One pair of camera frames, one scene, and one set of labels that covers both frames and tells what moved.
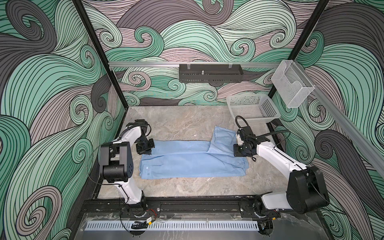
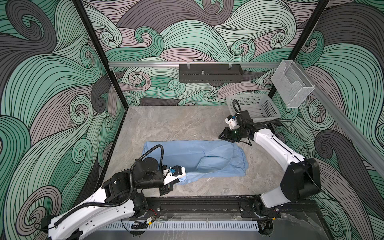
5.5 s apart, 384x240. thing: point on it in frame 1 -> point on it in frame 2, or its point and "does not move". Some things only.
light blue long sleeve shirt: (175, 159) does not move
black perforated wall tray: (210, 73) does not move
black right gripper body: (241, 150) -> (236, 134)
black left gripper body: (143, 145) -> (157, 182)
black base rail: (202, 208) does not move
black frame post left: (93, 36) does not move
